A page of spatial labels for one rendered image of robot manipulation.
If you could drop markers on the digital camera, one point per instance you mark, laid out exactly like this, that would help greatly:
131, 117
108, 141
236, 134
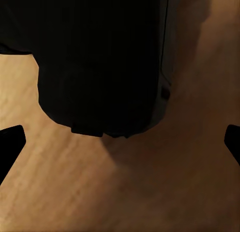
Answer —
105, 66

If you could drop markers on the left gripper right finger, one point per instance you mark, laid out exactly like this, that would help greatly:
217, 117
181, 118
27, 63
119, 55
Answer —
232, 141

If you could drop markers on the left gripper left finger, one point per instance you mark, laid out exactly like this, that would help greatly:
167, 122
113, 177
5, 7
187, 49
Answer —
12, 141

